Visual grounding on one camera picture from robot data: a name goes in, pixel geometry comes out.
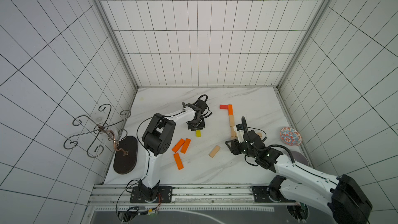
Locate yellow block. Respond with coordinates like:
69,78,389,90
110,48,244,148
195,130,202,138

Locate natural wood block diagonal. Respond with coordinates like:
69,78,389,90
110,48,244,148
231,126,237,138
209,145,220,158

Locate orange block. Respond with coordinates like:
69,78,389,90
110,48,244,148
172,139,186,153
174,153,184,170
180,139,191,154
228,104,233,115

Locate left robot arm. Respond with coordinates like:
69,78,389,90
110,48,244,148
138,104,211,202

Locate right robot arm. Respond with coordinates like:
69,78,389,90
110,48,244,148
226,130,373,224

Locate patterned red blue plate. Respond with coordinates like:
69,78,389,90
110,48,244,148
280,127,302,146

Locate purple bowl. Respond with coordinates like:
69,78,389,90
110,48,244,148
291,151,309,166

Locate black round plate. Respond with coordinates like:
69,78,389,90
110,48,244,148
113,136,138,175

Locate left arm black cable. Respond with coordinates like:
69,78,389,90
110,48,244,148
181,94,214,119

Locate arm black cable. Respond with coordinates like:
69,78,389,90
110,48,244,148
241,116,296,164
181,94,214,119

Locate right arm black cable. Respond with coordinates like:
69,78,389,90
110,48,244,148
241,116,296,164

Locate metal scroll wall ornament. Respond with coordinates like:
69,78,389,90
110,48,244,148
63,103,131,158

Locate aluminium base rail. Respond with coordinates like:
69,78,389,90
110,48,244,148
90,183,340,207

